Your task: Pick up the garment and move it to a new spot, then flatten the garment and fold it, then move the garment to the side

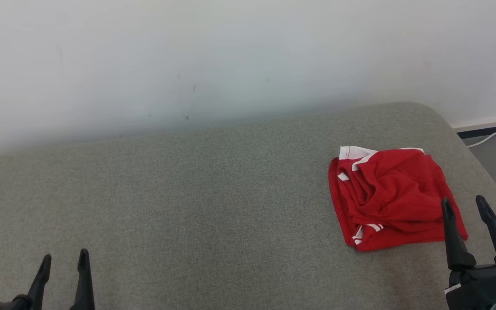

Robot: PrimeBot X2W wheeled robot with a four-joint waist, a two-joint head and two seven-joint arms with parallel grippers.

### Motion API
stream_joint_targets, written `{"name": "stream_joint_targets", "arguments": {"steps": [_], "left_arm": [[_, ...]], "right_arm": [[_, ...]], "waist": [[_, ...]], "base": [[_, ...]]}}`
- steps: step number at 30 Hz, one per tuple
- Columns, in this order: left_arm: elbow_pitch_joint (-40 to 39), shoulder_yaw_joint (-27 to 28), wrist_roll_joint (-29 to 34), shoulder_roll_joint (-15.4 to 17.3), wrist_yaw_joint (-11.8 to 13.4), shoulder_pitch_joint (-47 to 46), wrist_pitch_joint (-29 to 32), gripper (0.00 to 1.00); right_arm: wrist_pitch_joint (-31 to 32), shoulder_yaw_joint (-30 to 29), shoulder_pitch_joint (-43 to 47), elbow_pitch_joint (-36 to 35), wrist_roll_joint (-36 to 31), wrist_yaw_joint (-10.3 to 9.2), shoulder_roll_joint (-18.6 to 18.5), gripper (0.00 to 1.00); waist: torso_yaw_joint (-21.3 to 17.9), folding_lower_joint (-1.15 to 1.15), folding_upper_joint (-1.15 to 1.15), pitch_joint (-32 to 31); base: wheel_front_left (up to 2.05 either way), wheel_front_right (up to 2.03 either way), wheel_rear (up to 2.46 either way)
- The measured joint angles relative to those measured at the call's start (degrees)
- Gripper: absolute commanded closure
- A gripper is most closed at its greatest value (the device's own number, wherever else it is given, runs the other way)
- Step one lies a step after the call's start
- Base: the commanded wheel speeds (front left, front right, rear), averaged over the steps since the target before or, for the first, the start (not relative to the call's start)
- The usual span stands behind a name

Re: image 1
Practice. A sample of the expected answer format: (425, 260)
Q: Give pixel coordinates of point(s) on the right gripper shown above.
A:
(485, 288)

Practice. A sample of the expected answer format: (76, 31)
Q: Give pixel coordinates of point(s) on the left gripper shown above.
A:
(11, 303)

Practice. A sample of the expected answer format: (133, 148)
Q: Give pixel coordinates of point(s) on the red Bulls jersey white sleeves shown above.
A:
(390, 243)

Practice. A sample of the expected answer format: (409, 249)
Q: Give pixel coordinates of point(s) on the red Bulls shorts white stripes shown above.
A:
(403, 185)

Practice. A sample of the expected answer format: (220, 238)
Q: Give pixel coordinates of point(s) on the white and black baseboard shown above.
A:
(489, 128)

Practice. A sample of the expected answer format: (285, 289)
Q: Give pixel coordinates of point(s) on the grey fabric sofa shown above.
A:
(166, 206)

